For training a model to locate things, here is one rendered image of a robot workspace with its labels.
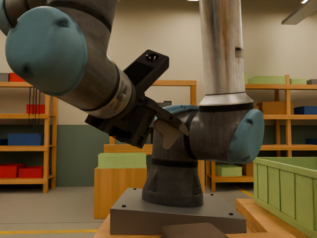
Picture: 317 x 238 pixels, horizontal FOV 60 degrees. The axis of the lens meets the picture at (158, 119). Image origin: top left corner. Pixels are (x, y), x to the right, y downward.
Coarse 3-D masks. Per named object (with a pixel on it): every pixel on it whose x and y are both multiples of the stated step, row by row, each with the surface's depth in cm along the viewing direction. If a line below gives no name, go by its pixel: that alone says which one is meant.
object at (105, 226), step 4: (108, 216) 67; (108, 220) 64; (104, 224) 61; (108, 224) 61; (100, 228) 58; (104, 228) 58; (108, 228) 58; (96, 232) 56; (100, 232) 56; (104, 232) 56; (108, 232) 56; (248, 232) 56; (96, 236) 54; (100, 236) 54; (104, 236) 54; (108, 236) 54; (112, 236) 54; (116, 236) 54; (120, 236) 54; (124, 236) 54; (128, 236) 54; (132, 236) 54; (136, 236) 54; (140, 236) 54; (144, 236) 54; (148, 236) 54; (152, 236) 54; (156, 236) 54; (160, 236) 54
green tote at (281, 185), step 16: (256, 160) 102; (272, 160) 106; (288, 160) 106; (304, 160) 107; (256, 176) 103; (272, 176) 90; (288, 176) 80; (304, 176) 71; (256, 192) 103; (272, 192) 90; (288, 192) 80; (304, 192) 71; (272, 208) 89; (288, 208) 80; (304, 208) 71; (304, 224) 71
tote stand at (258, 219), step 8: (240, 200) 108; (248, 200) 108; (240, 208) 104; (248, 208) 96; (256, 208) 96; (264, 208) 96; (248, 216) 93; (256, 216) 87; (264, 216) 87; (272, 216) 87; (248, 224) 93; (256, 224) 84; (264, 224) 79; (272, 224) 79; (280, 224) 79; (288, 224) 79; (256, 232) 84; (296, 232) 73
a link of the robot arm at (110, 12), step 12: (36, 0) 33; (48, 0) 29; (60, 0) 28; (72, 0) 28; (84, 0) 28; (96, 0) 29; (108, 0) 30; (96, 12) 29; (108, 12) 30; (108, 24) 30
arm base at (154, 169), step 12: (156, 168) 65; (168, 168) 63; (180, 168) 63; (192, 168) 65; (156, 180) 64; (168, 180) 62; (180, 180) 62; (192, 180) 65; (144, 192) 65; (156, 192) 62; (168, 192) 61; (180, 192) 61; (192, 192) 65; (168, 204) 61; (180, 204) 61; (192, 204) 62
